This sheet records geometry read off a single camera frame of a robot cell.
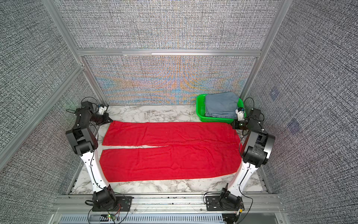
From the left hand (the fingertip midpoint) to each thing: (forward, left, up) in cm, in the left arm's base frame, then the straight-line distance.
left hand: (113, 118), depth 104 cm
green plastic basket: (+14, -69, -5) cm, 70 cm away
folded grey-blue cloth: (+8, -84, +2) cm, 84 cm away
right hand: (-8, -89, +4) cm, 89 cm away
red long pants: (-26, -49, -4) cm, 55 cm away
